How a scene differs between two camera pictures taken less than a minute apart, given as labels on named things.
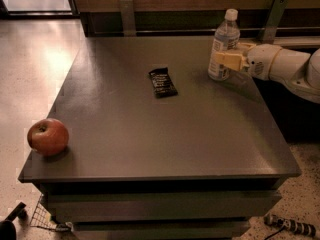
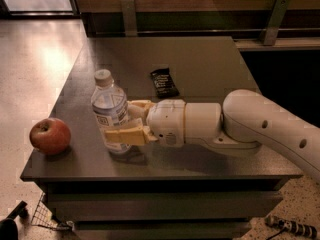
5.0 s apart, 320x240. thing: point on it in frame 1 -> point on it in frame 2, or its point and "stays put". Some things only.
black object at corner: [7, 227] stays put
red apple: [48, 137] stays put
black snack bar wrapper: [162, 84] stays put
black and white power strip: [291, 225] stays put
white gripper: [263, 61] -> [165, 120]
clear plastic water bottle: [225, 39] -> [110, 107]
